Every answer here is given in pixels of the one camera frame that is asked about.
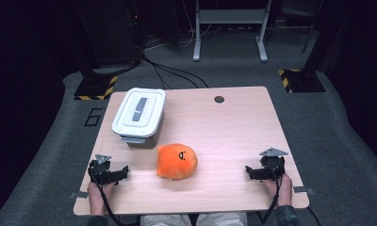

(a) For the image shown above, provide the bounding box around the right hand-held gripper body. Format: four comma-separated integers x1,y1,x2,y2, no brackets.
259,147,289,183

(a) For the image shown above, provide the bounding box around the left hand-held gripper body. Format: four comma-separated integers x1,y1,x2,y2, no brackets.
88,153,117,186

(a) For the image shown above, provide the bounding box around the clear grey storage box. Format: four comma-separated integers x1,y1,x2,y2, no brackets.
119,95,168,150

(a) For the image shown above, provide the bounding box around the orange plush toy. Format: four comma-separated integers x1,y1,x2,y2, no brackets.
156,143,199,182

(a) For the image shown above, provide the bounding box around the white box lid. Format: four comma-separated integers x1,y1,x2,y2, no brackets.
111,87,167,139

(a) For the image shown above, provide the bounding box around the person's left hand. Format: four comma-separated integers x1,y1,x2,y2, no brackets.
87,181,117,217

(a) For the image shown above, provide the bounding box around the person's right hand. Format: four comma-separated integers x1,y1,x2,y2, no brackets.
261,172,294,208

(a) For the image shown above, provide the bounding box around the person's right leg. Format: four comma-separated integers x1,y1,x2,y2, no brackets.
195,212,249,226

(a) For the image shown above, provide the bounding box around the person's leg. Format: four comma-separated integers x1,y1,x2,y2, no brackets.
140,214,192,226
195,212,249,226

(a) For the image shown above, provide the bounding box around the person's left leg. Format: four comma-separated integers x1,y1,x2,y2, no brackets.
140,214,192,226

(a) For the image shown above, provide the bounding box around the black stand, striped base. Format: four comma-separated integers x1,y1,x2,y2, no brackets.
277,0,334,94
71,0,119,102

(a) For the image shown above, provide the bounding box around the dark cabinet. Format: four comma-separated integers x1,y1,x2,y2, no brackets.
79,0,144,68

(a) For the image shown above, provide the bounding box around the white metal stand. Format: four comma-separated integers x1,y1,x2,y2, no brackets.
192,0,273,63

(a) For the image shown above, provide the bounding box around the left hand-held gripper cable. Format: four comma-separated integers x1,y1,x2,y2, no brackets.
89,168,123,226

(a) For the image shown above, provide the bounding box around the hand-held gripper cable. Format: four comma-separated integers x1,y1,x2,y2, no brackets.
89,168,123,226
260,164,282,226

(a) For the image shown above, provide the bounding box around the right hand-held gripper cable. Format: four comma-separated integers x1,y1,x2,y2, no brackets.
260,164,282,226

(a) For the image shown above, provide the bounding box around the grey table bracket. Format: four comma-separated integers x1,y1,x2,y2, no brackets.
69,190,90,201
292,186,316,196

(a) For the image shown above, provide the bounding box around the black cable under table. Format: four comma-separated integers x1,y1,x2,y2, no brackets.
304,206,323,226

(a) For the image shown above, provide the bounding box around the black floor cable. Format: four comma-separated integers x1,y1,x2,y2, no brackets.
150,64,173,90
141,56,210,89

